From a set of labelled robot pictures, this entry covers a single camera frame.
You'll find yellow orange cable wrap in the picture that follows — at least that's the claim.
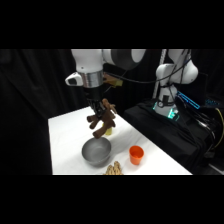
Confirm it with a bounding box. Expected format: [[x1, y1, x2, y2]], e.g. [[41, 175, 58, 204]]
[[102, 73, 123, 89]]

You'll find orange plastic cup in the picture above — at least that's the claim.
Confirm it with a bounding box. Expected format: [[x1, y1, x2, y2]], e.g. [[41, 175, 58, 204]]
[[128, 145, 145, 166]]

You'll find grey bowl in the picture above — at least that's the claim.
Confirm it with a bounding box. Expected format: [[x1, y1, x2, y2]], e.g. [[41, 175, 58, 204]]
[[81, 136, 113, 167]]

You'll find yellow cable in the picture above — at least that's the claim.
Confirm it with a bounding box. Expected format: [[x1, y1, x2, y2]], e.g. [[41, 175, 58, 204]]
[[213, 107, 224, 150]]

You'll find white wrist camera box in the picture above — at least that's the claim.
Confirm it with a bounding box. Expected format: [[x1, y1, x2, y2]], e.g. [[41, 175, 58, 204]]
[[64, 71, 83, 87]]

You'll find tan plush giraffe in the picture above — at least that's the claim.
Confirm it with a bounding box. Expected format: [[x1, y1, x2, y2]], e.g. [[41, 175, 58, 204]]
[[103, 160, 124, 176]]

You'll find black robot stand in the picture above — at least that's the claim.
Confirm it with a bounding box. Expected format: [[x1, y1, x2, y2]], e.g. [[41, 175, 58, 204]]
[[122, 99, 219, 175]]

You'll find blue lit device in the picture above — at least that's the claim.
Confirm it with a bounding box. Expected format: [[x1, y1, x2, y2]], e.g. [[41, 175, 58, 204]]
[[176, 91, 202, 111]]

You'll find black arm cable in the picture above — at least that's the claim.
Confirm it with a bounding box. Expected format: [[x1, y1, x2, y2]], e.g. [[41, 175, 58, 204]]
[[105, 49, 193, 86]]

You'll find brown plush deer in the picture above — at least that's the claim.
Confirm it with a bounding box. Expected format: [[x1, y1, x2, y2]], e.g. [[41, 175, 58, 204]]
[[86, 97, 118, 140]]

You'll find black curtain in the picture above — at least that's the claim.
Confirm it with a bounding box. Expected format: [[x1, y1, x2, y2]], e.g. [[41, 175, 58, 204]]
[[0, 49, 224, 176]]

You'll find green base light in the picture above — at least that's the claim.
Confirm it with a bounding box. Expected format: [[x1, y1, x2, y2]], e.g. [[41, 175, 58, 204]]
[[167, 109, 181, 122]]

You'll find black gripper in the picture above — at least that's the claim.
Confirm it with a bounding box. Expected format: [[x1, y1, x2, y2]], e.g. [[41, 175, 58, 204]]
[[84, 87, 107, 120]]

